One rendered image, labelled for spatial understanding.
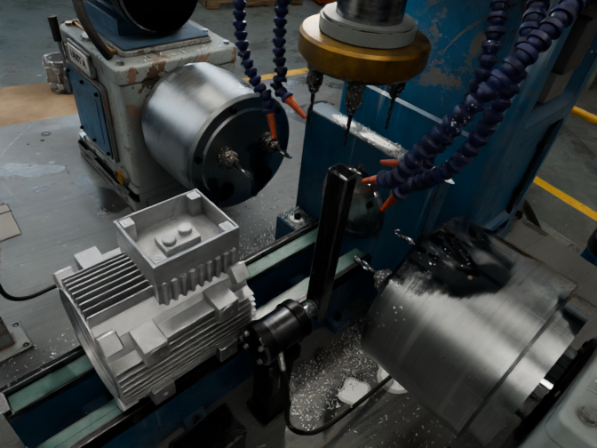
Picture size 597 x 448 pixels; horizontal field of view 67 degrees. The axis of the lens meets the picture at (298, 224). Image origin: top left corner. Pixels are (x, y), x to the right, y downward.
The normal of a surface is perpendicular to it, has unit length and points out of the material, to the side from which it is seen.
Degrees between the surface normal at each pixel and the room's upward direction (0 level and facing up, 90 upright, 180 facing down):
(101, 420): 0
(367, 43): 90
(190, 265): 90
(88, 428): 0
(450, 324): 51
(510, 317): 28
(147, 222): 90
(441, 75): 90
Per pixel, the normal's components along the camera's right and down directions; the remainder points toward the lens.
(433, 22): -0.74, 0.39
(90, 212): 0.10, -0.75
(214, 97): -0.17, -0.57
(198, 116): -0.39, -0.33
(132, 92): 0.67, 0.54
